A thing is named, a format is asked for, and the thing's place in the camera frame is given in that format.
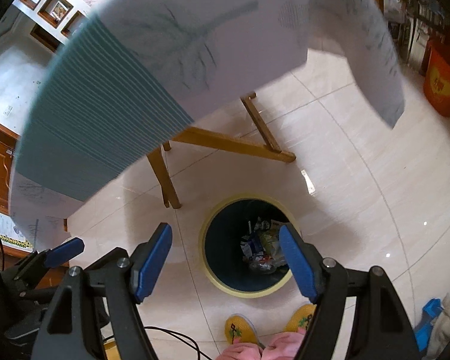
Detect blue plastic toy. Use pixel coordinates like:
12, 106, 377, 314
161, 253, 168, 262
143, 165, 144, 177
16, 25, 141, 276
412, 298, 443, 351

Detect black cable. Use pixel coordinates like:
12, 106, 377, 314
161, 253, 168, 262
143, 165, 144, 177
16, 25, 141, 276
101, 326, 211, 360

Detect orange plastic bucket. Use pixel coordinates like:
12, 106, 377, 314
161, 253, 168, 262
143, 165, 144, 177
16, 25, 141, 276
423, 41, 450, 118

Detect wooden wall niches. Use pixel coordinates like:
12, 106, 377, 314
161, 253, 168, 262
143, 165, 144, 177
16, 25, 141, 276
20, 0, 87, 38

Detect pink fleece pants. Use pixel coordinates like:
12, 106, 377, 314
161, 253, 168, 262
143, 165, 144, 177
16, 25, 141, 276
219, 330, 308, 360

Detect yellow slipper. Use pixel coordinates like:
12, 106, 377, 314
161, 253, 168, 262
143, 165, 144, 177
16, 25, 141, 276
285, 304, 317, 332
225, 315, 259, 346

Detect beige cloth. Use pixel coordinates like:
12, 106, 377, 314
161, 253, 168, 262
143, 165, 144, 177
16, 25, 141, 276
431, 292, 450, 357

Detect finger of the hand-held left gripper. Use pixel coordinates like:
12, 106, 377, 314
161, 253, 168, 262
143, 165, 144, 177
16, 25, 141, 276
13, 237, 85, 282

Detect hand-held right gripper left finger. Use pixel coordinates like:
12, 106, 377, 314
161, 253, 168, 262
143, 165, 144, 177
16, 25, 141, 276
30, 223, 173, 360

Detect sunflower wall chart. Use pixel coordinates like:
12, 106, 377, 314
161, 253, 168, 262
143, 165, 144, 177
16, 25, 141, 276
0, 210, 36, 252

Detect table with patterned cloth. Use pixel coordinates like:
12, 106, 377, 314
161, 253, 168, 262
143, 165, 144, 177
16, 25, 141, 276
9, 0, 406, 250

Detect yellow printed pouch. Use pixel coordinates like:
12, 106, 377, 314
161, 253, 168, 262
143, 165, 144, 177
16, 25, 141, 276
260, 220, 286, 256

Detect wooden cabinet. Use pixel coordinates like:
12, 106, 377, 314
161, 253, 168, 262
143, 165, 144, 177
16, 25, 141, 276
0, 114, 23, 218

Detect blue snack packet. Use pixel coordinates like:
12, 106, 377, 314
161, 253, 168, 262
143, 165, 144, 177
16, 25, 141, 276
241, 232, 265, 259

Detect clear plastic cup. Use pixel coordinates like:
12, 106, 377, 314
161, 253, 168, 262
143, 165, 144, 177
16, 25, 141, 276
249, 257, 289, 272

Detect wooden folding table frame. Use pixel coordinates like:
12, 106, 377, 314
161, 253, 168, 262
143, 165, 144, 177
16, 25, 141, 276
146, 92, 297, 209

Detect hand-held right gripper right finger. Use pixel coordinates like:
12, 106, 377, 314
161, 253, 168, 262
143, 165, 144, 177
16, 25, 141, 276
279, 223, 421, 360

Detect cluttered shelf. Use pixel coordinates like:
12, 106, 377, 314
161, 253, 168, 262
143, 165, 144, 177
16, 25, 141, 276
382, 0, 450, 76

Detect black yellow-rimmed trash bin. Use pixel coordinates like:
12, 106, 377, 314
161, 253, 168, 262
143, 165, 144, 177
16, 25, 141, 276
199, 194, 304, 299

